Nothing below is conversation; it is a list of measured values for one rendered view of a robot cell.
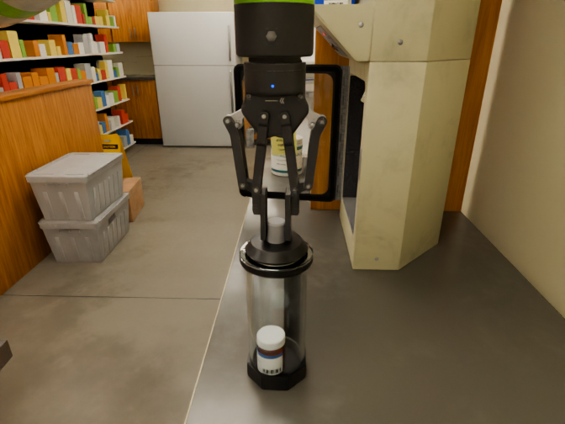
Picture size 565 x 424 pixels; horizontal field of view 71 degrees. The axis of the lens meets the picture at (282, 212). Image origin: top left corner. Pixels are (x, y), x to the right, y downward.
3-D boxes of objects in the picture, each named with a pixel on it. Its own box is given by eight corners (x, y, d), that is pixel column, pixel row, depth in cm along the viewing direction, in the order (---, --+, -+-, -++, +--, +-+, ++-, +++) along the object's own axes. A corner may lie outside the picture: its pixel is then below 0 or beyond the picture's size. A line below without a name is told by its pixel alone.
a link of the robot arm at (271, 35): (225, 1, 40) (315, 0, 40) (242, 9, 51) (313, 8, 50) (229, 64, 43) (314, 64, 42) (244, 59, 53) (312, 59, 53)
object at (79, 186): (130, 192, 318) (124, 151, 305) (96, 223, 263) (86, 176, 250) (80, 191, 320) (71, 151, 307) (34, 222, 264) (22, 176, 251)
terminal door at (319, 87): (335, 202, 122) (343, 64, 106) (239, 196, 126) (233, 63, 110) (335, 201, 122) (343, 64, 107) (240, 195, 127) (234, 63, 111)
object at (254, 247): (307, 246, 62) (308, 208, 60) (307, 278, 54) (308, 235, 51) (250, 245, 63) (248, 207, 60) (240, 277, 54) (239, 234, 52)
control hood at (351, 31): (349, 55, 106) (351, 14, 102) (370, 61, 76) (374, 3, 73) (306, 55, 107) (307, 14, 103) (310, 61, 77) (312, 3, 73)
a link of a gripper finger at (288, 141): (278, 108, 51) (289, 106, 51) (291, 188, 56) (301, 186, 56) (277, 113, 48) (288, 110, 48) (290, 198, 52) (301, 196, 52)
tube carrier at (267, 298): (308, 341, 71) (313, 235, 62) (309, 389, 61) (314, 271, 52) (249, 338, 71) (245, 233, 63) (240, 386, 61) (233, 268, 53)
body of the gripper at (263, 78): (309, 58, 51) (308, 130, 54) (244, 58, 51) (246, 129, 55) (310, 60, 44) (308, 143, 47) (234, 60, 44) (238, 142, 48)
